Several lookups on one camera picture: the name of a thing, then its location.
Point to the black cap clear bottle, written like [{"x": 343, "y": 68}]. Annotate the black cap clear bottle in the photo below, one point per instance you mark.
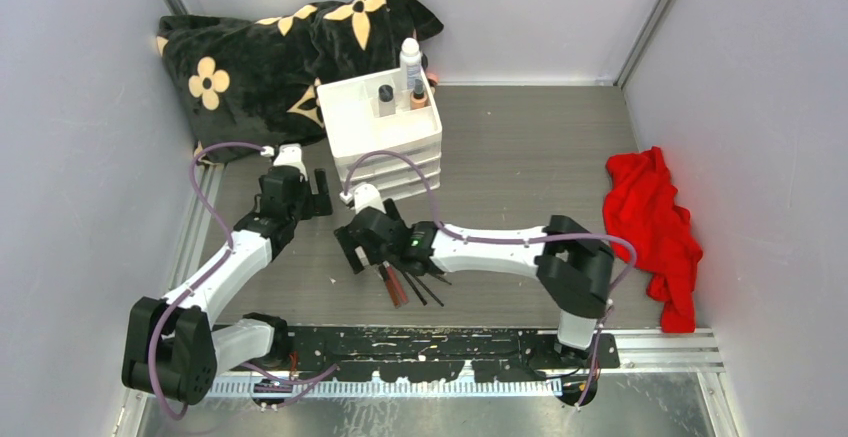
[{"x": 386, "y": 101}]

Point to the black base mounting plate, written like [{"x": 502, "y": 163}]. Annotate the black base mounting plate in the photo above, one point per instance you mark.
[{"x": 435, "y": 354}]

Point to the white spray bottle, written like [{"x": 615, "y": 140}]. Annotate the white spray bottle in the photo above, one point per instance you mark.
[{"x": 410, "y": 59}]

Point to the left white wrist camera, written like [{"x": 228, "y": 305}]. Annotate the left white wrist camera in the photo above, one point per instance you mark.
[{"x": 290, "y": 155}]

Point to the dark red lip gloss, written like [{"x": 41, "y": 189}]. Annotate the dark red lip gloss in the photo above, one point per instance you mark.
[{"x": 389, "y": 282}]

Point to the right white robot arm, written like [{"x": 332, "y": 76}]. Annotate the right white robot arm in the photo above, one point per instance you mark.
[{"x": 572, "y": 265}]

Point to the red lip gloss tube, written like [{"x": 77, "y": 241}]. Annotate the red lip gloss tube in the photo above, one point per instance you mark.
[{"x": 400, "y": 289}]

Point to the small cream box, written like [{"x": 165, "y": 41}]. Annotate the small cream box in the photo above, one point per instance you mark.
[{"x": 362, "y": 257}]

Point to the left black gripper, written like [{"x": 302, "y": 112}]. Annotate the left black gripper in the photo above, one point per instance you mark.
[{"x": 318, "y": 202}]

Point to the red cloth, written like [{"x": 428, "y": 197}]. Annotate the red cloth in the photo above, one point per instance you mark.
[{"x": 641, "y": 208}]

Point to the beige foundation bottle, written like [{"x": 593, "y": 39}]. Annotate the beige foundation bottle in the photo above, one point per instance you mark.
[{"x": 418, "y": 95}]

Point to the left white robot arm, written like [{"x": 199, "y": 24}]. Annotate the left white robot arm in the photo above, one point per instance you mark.
[{"x": 173, "y": 345}]

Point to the white plastic drawer organizer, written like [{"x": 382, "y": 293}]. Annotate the white plastic drawer organizer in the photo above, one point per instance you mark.
[{"x": 350, "y": 113}]

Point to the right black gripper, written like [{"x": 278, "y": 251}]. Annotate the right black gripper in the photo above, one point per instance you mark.
[{"x": 349, "y": 242}]

